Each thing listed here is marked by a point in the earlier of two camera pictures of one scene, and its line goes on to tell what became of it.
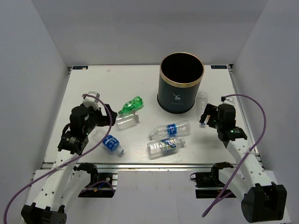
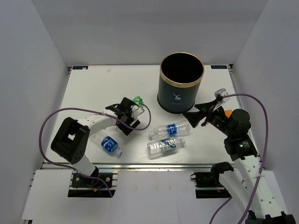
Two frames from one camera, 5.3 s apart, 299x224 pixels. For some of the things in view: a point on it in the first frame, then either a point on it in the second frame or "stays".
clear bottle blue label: (182, 129) stays
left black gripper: (105, 120) to (135, 123)
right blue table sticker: (218, 66) stays
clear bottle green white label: (164, 146) stays
